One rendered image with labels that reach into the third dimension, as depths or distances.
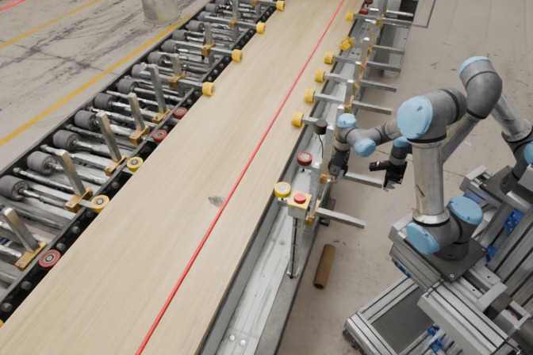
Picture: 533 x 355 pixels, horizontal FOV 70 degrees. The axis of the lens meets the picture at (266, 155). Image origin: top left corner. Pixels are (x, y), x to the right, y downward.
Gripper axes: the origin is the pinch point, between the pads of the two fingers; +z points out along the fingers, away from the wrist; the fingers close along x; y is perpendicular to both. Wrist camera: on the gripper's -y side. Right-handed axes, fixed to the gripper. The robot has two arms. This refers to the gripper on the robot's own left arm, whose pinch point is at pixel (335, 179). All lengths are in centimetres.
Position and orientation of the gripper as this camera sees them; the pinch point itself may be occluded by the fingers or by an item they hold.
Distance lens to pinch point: 182.3
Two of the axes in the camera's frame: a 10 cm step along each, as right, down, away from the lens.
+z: 0.0, 7.2, 6.9
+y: 3.5, -6.5, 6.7
